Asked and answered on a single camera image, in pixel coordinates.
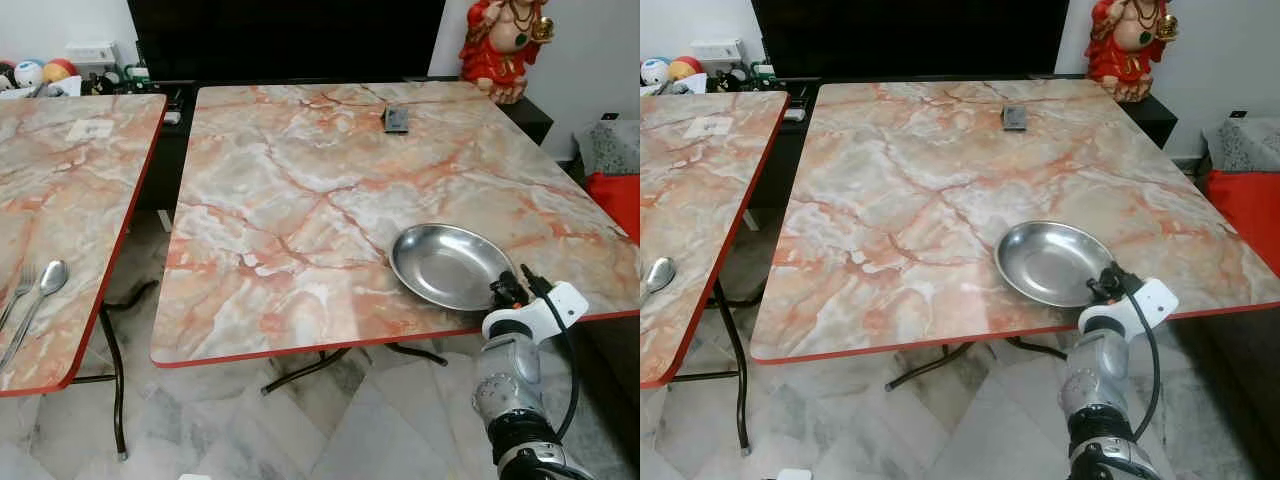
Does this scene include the round stainless steel plate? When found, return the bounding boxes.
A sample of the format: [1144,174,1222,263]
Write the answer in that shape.
[389,223,516,312]
[995,220,1119,309]

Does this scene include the red seat cushion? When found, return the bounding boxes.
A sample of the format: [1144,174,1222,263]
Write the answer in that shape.
[1202,169,1280,278]
[584,171,641,244]

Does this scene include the stainless steel spoon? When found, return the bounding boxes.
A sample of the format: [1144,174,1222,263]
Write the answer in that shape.
[644,257,679,297]
[0,259,71,374]

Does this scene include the grey patterned cushion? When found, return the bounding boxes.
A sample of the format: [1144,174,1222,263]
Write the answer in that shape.
[1202,117,1280,174]
[574,118,641,177]

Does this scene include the black crossed table legs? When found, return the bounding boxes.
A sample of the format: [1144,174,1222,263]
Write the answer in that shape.
[884,337,1072,392]
[261,342,450,397]

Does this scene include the red laughing buddha statue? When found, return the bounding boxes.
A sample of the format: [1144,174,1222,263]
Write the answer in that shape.
[1085,0,1180,104]
[459,0,555,106]

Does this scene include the white socket box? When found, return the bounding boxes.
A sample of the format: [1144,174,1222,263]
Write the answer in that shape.
[689,39,744,74]
[64,41,120,78]

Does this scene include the black television screen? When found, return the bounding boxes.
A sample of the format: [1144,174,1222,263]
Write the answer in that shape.
[752,0,1070,82]
[127,0,447,84]

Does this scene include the stainless steel fork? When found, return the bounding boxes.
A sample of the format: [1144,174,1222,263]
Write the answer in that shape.
[0,263,38,332]

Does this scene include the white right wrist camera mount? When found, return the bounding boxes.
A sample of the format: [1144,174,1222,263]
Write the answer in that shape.
[482,282,590,347]
[1078,278,1180,342]

